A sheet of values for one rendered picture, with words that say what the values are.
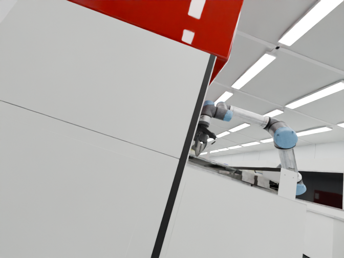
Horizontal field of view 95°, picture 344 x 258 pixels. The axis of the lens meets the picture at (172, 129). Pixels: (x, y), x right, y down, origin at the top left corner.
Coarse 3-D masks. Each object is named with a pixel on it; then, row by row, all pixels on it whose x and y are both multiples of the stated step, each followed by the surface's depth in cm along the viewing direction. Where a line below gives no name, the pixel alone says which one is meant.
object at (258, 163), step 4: (256, 160) 551; (260, 160) 532; (264, 160) 513; (236, 164) 669; (240, 164) 642; (244, 164) 614; (248, 164) 589; (252, 164) 565; (256, 164) 543; (260, 164) 526; (264, 164) 507; (268, 164) 501; (272, 164) 503
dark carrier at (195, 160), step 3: (189, 156) 97; (189, 159) 114; (192, 159) 108; (195, 159) 103; (198, 159) 98; (195, 162) 123; (198, 162) 116; (201, 162) 109; (204, 162) 104; (207, 162) 99; (204, 165) 124; (207, 165) 116; (210, 165) 110; (213, 165) 104; (216, 165) 100; (213, 168) 125
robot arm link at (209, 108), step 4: (208, 100) 100; (204, 104) 101; (208, 104) 99; (212, 104) 100; (204, 108) 99; (208, 108) 98; (212, 108) 98; (216, 108) 99; (204, 112) 98; (208, 112) 98; (212, 112) 98; (212, 116) 100
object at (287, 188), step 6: (282, 168) 80; (282, 174) 79; (288, 174) 80; (294, 174) 80; (282, 180) 79; (288, 180) 79; (294, 180) 80; (282, 186) 78; (288, 186) 78; (294, 186) 79; (282, 192) 77; (288, 192) 78; (294, 192) 78; (288, 198) 77; (294, 198) 78
